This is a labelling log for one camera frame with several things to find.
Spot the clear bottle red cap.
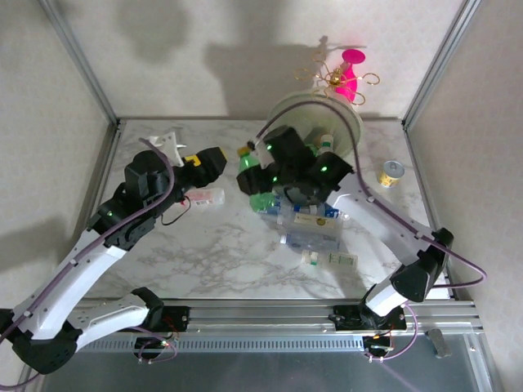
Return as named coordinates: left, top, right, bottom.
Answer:
left=188, top=187, right=226, bottom=208

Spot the grey slotted cable duct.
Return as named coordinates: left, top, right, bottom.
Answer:
left=77, top=336, right=364, bottom=353

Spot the green Sprite bottle yellow cap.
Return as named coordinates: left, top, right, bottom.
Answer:
left=237, top=145, right=284, bottom=214

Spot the clear soda water bottle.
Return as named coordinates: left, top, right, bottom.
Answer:
left=255, top=198, right=289, bottom=220

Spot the grey waste bin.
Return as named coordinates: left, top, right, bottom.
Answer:
left=267, top=91, right=364, bottom=164

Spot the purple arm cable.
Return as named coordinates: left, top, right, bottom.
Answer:
left=0, top=137, right=179, bottom=389
left=253, top=100, right=488, bottom=363

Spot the aluminium side rail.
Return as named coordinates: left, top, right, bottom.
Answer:
left=83, top=118, right=127, bottom=229

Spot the green plastic bin liner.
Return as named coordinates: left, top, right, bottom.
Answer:
left=267, top=91, right=364, bottom=164

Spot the small circuit board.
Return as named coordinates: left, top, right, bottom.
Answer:
left=134, top=336, right=175, bottom=354

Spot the pink plastic goblet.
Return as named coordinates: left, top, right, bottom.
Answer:
left=333, top=48, right=369, bottom=103

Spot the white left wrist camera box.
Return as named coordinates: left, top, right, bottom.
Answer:
left=146, top=129, right=189, bottom=167

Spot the clear bottle green white label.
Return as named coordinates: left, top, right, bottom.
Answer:
left=301, top=249, right=360, bottom=269

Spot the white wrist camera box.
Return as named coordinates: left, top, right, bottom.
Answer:
left=146, top=129, right=189, bottom=167
left=246, top=137, right=274, bottom=169

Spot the grey metal lower shelf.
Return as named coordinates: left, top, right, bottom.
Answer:
left=18, top=351, right=498, bottom=392

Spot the large clear bottle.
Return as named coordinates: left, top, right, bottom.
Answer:
left=279, top=230, right=341, bottom=253

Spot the aluminium frame post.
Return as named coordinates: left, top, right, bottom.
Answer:
left=401, top=0, right=479, bottom=131
left=38, top=0, right=122, bottom=127

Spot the rectangular clear bottle white label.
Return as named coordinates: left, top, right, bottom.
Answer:
left=277, top=210, right=343, bottom=230

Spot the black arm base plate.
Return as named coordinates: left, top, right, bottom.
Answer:
left=325, top=304, right=409, bottom=332
left=154, top=305, right=191, bottom=332

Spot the aluminium front rail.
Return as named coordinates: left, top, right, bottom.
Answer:
left=36, top=299, right=485, bottom=339

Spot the grey metal handle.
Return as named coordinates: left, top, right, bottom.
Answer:
left=426, top=327, right=449, bottom=359

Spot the gold wire ornament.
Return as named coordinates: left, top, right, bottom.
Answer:
left=293, top=35, right=381, bottom=107

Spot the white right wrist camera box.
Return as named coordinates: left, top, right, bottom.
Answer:
left=246, top=137, right=274, bottom=169

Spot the clear water bottle blue label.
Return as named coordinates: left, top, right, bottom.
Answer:
left=320, top=202, right=351, bottom=221

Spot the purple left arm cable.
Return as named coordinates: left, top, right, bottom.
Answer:
left=0, top=137, right=179, bottom=389

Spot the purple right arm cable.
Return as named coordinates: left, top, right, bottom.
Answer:
left=253, top=100, right=488, bottom=363

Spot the yellow tin can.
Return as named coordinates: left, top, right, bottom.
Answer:
left=376, top=160, right=405, bottom=189

